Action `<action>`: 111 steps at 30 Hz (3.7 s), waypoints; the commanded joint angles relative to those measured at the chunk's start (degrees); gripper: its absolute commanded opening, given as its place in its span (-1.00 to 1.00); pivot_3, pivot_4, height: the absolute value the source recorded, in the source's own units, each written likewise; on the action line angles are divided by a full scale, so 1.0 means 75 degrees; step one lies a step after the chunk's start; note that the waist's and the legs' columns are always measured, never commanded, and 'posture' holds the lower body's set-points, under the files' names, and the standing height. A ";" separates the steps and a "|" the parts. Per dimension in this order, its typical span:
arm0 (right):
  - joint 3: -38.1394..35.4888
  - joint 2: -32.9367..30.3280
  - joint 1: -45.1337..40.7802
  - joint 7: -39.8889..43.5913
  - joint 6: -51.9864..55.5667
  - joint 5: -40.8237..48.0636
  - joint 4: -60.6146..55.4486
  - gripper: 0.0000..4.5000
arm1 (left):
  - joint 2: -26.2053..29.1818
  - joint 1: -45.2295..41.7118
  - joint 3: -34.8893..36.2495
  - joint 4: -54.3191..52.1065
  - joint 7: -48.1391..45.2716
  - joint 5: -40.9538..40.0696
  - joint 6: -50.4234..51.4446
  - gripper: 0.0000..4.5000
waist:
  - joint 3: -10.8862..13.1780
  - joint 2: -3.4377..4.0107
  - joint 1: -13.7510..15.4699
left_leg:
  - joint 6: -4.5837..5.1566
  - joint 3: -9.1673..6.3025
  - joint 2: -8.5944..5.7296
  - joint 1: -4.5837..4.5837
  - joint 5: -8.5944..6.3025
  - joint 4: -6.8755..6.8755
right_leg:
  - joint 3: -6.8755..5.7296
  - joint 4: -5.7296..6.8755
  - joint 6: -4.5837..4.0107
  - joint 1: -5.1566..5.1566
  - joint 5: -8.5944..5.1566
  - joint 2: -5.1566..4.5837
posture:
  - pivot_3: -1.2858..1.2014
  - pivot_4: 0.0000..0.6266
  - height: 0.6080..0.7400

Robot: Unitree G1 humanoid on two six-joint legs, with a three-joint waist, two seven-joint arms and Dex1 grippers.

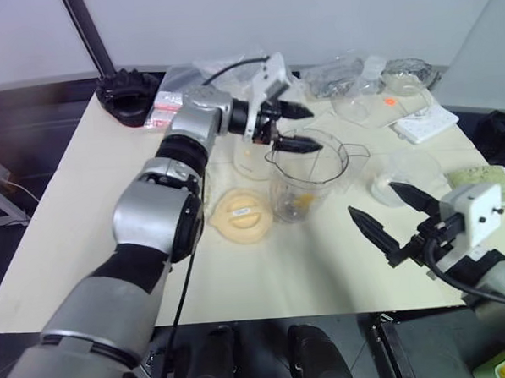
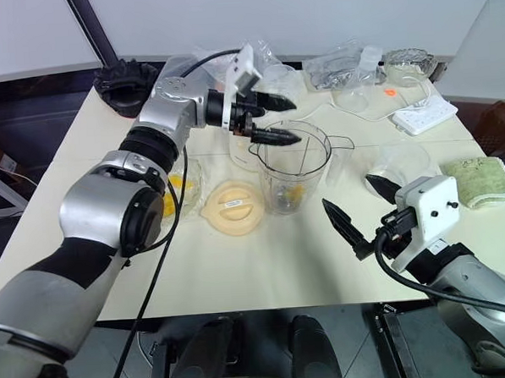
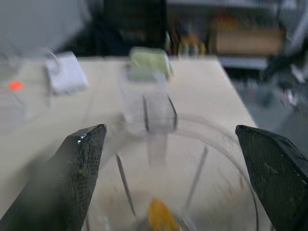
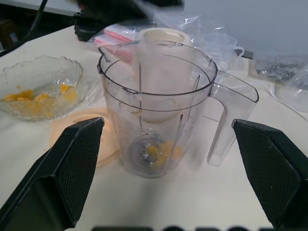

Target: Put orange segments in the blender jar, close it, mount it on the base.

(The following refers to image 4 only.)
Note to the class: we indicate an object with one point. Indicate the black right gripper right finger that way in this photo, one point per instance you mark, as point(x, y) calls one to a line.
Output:
point(276, 173)

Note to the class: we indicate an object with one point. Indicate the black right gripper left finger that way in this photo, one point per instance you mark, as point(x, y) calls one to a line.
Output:
point(48, 187)

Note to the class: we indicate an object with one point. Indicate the cream blender jar lid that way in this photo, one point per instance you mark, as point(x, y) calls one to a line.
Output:
point(79, 115)

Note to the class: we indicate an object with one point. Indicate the clear plastic blender jar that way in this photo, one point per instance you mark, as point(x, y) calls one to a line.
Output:
point(120, 108)

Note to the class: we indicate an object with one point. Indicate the cream white blender base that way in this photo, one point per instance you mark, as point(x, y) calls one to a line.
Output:
point(166, 36)

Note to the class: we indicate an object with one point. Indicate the orange segment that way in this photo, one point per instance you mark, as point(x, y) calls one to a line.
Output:
point(166, 147)
point(41, 97)
point(153, 150)
point(64, 88)
point(18, 96)

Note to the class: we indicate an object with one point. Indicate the plastic bag with dark parts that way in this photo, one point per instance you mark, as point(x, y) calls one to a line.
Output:
point(296, 84)

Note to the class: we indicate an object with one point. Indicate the clear glass scalloped bowl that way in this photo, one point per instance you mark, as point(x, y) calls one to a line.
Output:
point(48, 72)

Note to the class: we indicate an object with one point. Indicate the clear plastic measuring cup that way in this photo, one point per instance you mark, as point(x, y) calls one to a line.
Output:
point(216, 43)

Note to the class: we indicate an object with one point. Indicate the brown cardboard box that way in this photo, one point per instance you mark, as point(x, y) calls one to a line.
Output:
point(8, 33)

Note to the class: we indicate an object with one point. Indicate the black blurry device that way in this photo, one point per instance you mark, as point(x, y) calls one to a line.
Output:
point(89, 29)

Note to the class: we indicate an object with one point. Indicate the red package in plastic bag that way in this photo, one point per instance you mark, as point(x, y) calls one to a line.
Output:
point(115, 36)

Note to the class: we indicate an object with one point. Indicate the clear plastic bag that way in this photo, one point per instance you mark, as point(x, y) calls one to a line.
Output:
point(173, 20)

